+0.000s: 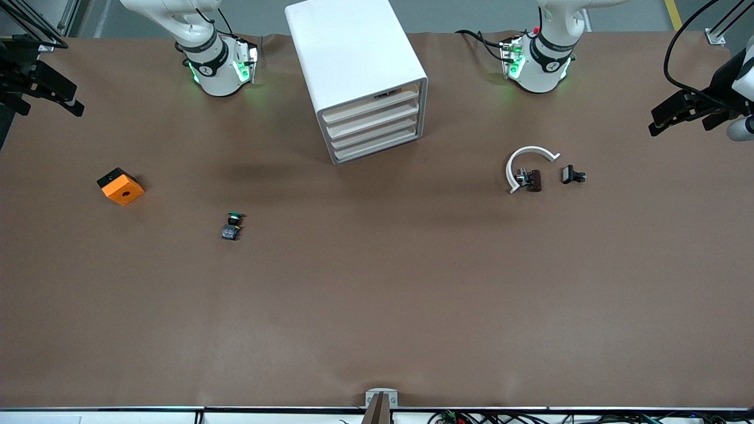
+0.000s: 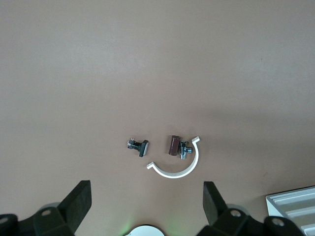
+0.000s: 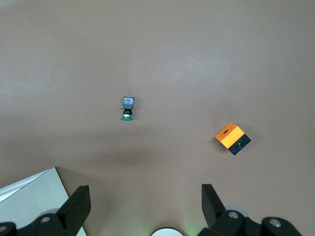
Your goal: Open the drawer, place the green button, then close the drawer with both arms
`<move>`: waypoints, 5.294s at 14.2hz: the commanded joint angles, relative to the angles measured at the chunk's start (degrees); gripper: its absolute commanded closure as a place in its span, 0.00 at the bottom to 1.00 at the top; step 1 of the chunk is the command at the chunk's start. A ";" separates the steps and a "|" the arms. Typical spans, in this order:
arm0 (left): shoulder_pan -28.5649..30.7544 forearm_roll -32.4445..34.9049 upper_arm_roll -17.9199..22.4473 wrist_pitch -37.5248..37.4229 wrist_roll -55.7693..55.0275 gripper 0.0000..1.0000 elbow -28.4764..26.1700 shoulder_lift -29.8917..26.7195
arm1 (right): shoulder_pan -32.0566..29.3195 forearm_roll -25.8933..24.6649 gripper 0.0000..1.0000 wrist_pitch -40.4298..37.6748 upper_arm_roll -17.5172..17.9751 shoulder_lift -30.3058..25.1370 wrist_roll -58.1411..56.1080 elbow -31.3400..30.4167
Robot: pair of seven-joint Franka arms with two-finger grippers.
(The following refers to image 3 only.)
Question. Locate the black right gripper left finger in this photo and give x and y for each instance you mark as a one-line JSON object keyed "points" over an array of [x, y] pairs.
{"points": [[71, 211]]}

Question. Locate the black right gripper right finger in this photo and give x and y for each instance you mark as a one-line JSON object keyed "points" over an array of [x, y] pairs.
{"points": [[214, 211]]}

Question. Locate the green push button switch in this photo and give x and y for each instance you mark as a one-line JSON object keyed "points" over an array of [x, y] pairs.
{"points": [[128, 104]]}

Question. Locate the white drawer cabinet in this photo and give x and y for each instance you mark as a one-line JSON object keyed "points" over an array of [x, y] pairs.
{"points": [[29, 196]]}

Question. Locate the orange and black button box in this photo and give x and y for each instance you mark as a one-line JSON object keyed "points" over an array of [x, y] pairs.
{"points": [[229, 135]]}

